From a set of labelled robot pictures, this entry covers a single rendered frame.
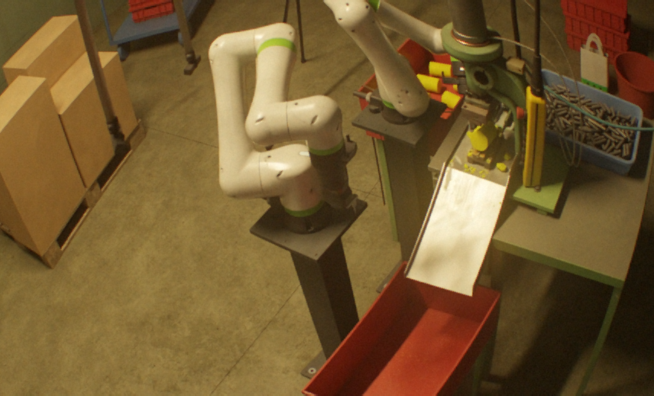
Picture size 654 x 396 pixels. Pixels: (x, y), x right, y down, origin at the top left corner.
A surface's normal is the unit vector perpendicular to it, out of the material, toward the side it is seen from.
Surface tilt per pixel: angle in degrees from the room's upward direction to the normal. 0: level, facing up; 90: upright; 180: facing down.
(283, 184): 86
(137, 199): 0
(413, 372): 0
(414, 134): 0
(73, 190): 90
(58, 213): 90
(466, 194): 30
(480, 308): 90
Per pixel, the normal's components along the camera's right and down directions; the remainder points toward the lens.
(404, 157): -0.58, 0.64
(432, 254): -0.41, -0.29
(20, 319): -0.17, -0.70
